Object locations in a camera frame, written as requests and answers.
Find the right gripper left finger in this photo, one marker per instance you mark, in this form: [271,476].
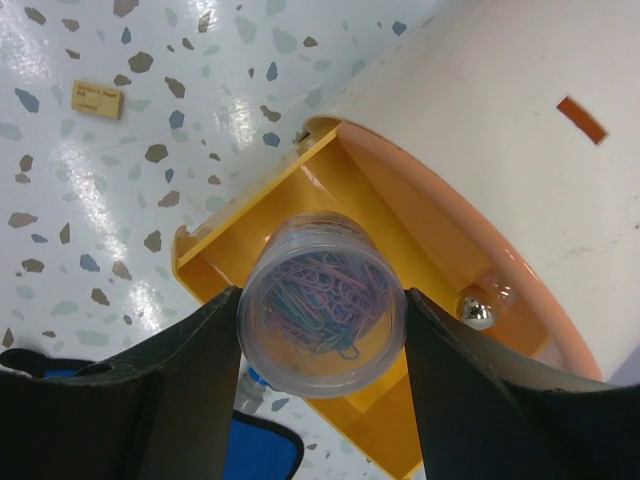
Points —
[159,410]

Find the blue microfiber cloth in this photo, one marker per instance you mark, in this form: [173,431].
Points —
[257,448]

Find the blue grey glue stick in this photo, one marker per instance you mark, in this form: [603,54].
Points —
[251,392]

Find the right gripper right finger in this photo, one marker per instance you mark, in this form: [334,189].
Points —
[484,411]

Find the small tan eraser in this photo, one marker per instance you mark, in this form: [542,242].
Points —
[97,100]

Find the round beige drawer organizer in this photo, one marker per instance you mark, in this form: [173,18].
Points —
[493,158]

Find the purple glitter tape roll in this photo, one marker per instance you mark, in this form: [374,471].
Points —
[322,314]

